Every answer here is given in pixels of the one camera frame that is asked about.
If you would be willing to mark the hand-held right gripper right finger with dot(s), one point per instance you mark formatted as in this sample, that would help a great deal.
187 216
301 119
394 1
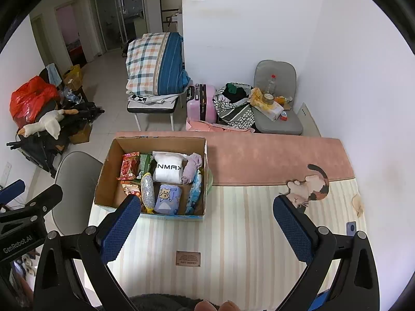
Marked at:
292 230

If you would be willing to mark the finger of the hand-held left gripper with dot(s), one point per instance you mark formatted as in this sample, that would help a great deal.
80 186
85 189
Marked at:
12 190
45 201

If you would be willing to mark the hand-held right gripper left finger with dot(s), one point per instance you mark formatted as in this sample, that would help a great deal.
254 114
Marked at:
119 230

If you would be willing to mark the mushroom print pouch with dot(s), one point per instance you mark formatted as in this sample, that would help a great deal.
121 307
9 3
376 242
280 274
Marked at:
131 188

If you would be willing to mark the yellow glitter pouch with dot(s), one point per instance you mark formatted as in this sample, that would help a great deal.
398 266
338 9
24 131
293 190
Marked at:
147 191

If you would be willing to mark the purple star print pack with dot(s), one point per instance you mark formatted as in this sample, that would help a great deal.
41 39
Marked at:
168 200

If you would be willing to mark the red snack packet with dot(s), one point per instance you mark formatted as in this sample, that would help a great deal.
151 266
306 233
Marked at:
129 167

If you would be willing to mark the green packet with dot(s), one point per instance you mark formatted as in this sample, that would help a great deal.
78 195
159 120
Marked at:
145 163

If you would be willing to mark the white soft packet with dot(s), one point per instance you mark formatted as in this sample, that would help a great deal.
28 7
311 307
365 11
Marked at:
168 168

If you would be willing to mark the blue tube packet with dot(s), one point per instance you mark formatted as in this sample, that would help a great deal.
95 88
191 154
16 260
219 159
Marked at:
194 191

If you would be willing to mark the lavender cloth bundle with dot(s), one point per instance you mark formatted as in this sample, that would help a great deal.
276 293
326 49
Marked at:
191 165

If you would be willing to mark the person's right hand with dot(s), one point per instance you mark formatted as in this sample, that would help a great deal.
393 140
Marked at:
207 306

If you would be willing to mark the grey round chair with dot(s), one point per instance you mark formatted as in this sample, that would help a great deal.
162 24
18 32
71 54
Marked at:
76 175

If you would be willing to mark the black folded stroller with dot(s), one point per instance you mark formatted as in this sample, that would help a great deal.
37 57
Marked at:
42 149

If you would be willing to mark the purple phone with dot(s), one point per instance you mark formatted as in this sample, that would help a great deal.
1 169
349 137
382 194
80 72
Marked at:
350 228

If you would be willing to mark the crumpled beige tissue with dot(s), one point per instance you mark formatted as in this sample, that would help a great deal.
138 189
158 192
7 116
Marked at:
357 204

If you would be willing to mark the small brown cardboard box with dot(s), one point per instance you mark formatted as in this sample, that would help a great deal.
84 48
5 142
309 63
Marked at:
81 134

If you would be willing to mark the white goose plush toy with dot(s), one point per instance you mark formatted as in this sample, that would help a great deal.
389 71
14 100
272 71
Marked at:
48 123

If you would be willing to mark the person's dark fleece clothing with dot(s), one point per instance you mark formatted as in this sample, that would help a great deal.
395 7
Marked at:
162 303

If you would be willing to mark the red plastic bag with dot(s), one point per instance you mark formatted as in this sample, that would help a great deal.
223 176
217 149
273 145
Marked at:
30 98

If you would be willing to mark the grey cushioned chair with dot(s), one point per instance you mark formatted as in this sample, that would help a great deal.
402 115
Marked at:
278 126

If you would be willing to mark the white leaning board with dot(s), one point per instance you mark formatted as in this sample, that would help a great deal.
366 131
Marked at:
308 120

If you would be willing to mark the small red white box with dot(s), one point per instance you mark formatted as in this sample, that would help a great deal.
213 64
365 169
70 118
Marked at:
283 115

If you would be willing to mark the white paper box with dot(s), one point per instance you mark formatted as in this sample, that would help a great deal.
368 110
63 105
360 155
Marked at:
269 110

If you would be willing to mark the light blue cloth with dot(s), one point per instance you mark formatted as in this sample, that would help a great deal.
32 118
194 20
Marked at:
53 74

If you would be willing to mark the pink garment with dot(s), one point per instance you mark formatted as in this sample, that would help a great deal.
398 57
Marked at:
220 128

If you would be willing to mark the white chair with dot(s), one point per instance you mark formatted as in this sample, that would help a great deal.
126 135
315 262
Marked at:
152 108

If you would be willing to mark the yellow paper bag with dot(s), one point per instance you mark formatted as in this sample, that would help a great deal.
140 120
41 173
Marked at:
73 77

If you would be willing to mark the black white patterned bag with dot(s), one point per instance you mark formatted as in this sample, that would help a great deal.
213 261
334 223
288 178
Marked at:
236 115

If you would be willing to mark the orange snack packet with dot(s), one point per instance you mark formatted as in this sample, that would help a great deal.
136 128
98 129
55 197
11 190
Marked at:
282 99

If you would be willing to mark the brown tape roll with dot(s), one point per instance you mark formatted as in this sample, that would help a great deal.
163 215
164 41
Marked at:
267 98

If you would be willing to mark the yellow plastic bag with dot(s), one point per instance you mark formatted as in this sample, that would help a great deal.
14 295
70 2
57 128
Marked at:
256 95

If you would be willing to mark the clear plastic bottle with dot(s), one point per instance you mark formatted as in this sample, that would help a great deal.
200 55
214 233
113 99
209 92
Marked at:
271 85

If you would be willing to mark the pink suitcase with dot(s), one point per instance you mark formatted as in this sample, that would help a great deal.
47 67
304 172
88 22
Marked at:
201 103

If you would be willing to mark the plaid folded quilt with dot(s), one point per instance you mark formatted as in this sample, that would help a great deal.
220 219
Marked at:
152 61

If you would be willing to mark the glass sliding door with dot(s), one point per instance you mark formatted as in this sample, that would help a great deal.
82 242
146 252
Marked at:
113 19

